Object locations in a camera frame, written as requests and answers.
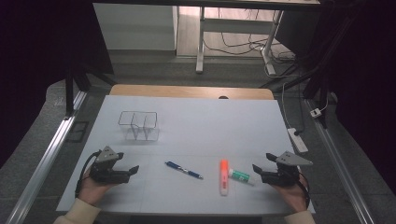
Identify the green and white glue stick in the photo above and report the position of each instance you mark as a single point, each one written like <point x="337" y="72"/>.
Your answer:
<point x="240" y="176"/>

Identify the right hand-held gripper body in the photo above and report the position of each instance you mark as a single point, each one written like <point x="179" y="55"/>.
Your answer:
<point x="281" y="175"/>

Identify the dark curtain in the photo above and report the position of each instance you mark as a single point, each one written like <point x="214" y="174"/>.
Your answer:
<point x="37" y="46"/>
<point x="367" y="77"/>

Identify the white-framed desk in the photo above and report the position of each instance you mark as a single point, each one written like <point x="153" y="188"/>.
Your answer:
<point x="236" y="25"/>

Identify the small white adapter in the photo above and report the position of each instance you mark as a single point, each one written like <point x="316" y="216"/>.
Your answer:
<point x="315" y="113"/>

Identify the aluminium floor rail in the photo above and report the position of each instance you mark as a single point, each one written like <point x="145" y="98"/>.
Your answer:
<point x="339" y="168"/>
<point x="46" y="161"/>

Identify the person's right hand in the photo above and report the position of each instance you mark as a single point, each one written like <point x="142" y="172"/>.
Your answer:
<point x="292" y="196"/>

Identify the white power strip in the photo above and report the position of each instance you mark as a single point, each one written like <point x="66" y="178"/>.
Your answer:
<point x="297" y="140"/>

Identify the blue pen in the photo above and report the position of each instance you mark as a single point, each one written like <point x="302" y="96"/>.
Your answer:
<point x="183" y="170"/>

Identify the dark floor plate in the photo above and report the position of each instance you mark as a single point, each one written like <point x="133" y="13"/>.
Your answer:
<point x="77" y="131"/>

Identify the white table cover sheet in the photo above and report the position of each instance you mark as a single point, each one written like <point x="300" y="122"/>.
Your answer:
<point x="193" y="109"/>

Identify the clear plastic pen organizer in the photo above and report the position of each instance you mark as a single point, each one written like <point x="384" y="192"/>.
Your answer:
<point x="140" y="126"/>

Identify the orange highlighter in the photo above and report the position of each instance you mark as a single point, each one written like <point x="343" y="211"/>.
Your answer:
<point x="223" y="177"/>

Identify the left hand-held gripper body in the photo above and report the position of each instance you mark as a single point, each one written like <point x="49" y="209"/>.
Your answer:
<point x="109" y="174"/>

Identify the person's left hand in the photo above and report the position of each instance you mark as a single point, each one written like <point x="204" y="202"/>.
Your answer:
<point x="93" y="191"/>

